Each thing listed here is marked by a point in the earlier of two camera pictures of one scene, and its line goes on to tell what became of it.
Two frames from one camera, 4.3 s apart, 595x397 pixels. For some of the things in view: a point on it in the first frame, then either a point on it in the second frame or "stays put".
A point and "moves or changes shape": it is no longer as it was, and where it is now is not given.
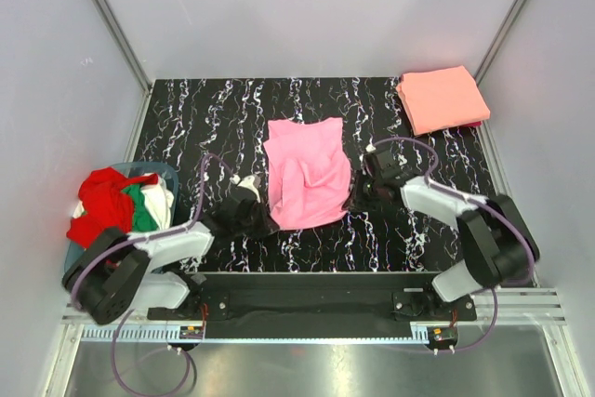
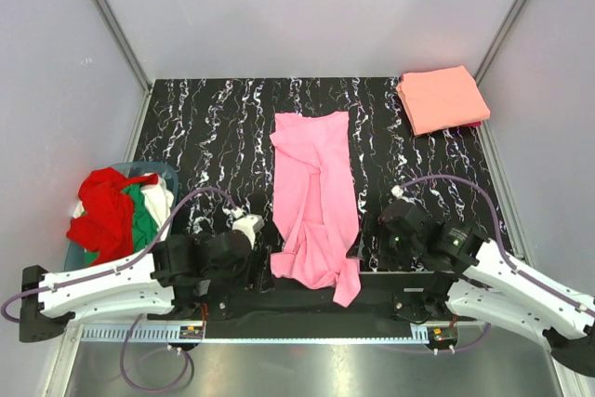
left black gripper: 268,225 -> 257,279
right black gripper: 355,202 -> 377,229
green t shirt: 144,220 stays put
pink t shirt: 309,171 moves or changes shape
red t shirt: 105,204 stays put
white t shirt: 159,198 stays put
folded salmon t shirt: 442,99 stays put
